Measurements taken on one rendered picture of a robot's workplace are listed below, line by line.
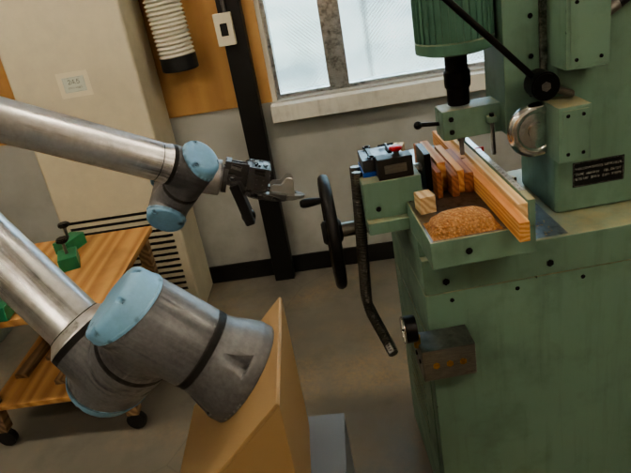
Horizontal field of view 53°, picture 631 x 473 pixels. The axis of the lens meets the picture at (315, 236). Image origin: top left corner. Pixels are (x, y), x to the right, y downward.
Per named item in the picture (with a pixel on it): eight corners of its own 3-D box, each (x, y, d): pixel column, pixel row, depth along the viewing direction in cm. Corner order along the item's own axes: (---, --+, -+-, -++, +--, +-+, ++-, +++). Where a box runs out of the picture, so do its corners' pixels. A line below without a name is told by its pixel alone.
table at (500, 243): (348, 180, 182) (346, 160, 179) (454, 161, 182) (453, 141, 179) (386, 280, 126) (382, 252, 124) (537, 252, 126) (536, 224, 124)
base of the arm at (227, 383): (269, 375, 102) (216, 346, 100) (207, 443, 110) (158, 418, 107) (277, 307, 119) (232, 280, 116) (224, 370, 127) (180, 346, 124)
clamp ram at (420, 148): (394, 183, 155) (390, 148, 152) (424, 177, 155) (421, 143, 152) (402, 196, 147) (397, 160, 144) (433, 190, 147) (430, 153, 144)
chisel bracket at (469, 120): (437, 140, 155) (434, 105, 151) (493, 129, 155) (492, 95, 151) (444, 148, 148) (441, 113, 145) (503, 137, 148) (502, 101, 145)
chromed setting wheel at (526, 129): (505, 160, 143) (503, 105, 138) (560, 149, 143) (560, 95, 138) (510, 163, 140) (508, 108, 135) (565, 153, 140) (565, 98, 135)
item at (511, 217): (433, 144, 179) (432, 130, 178) (440, 143, 179) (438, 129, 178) (519, 242, 119) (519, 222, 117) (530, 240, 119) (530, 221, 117)
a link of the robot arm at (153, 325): (202, 363, 101) (102, 310, 97) (160, 404, 112) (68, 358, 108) (229, 294, 113) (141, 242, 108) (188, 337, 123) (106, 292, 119)
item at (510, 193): (440, 144, 179) (438, 126, 177) (448, 142, 179) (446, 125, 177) (518, 227, 124) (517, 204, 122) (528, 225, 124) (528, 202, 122)
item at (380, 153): (358, 166, 155) (355, 144, 152) (403, 158, 155) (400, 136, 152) (366, 184, 143) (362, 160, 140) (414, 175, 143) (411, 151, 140)
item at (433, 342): (415, 361, 150) (412, 333, 147) (467, 352, 150) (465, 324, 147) (423, 383, 142) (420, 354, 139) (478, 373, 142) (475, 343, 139)
